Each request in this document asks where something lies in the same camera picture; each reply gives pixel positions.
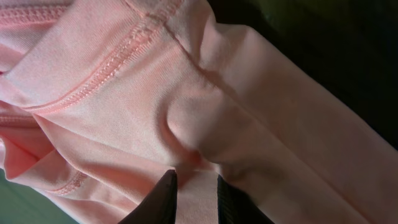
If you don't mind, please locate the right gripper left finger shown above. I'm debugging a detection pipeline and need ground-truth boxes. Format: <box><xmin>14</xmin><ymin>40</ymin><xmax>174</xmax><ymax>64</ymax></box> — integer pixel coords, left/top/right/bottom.
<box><xmin>119</xmin><ymin>170</ymin><xmax>178</xmax><ymax>224</ymax></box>

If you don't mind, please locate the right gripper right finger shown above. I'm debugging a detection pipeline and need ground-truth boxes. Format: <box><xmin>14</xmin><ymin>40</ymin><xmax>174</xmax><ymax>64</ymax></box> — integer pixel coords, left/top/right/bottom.
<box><xmin>217</xmin><ymin>175</ymin><xmax>274</xmax><ymax>224</ymax></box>

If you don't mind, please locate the pink t-shirt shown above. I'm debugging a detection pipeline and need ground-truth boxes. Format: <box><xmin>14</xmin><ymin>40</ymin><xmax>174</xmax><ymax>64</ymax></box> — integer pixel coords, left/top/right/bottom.
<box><xmin>1</xmin><ymin>0</ymin><xmax>397</xmax><ymax>223</ymax></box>

